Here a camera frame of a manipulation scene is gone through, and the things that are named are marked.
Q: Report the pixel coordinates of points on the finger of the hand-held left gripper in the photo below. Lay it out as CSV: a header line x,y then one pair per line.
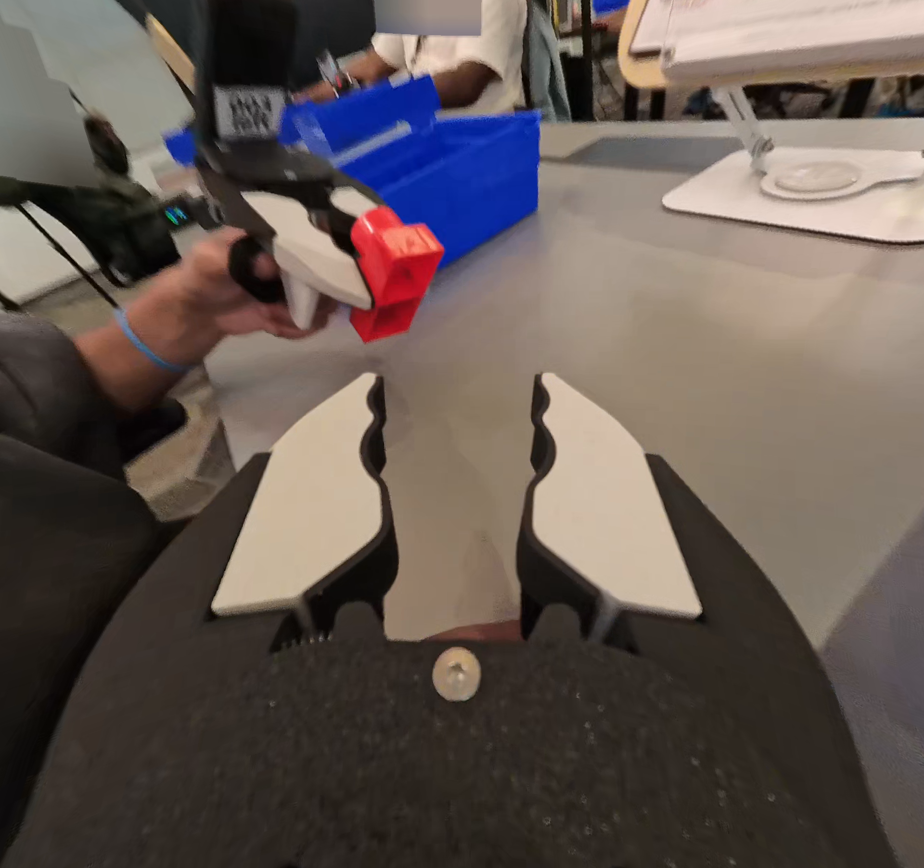
x,y
350,200
310,261

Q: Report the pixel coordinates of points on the blue wristband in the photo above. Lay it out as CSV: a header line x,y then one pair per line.
x,y
144,348

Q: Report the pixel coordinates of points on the black camera rig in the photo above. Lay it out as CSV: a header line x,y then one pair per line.
x,y
336,73

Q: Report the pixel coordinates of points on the person's left forearm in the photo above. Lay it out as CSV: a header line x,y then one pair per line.
x,y
115,377

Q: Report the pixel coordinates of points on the dark grey desk mat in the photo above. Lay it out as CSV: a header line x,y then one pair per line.
x,y
650,153

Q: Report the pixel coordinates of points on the grey desk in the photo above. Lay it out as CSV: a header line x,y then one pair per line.
x,y
650,341

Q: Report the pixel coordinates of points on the blue denim jacket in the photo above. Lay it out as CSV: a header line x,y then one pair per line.
x,y
545,52

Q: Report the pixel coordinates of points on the red two-stud toy block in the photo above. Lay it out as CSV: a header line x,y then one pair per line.
x,y
397,268

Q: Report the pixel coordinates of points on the person's grey sweatshirt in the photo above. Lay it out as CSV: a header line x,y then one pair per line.
x,y
58,557

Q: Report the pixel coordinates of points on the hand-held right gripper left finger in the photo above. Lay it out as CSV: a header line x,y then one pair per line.
x,y
310,514

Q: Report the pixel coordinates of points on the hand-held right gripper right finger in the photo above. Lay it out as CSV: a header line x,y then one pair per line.
x,y
606,521

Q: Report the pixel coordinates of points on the printed instruction sheets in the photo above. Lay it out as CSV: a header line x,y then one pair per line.
x,y
758,16

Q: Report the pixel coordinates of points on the person's left hand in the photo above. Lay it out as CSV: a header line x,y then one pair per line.
x,y
188,305

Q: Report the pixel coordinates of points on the blue plastic bin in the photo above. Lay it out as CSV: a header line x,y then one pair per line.
x,y
469,182

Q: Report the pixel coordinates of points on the cluster of blue bins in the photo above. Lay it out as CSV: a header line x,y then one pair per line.
x,y
361,106

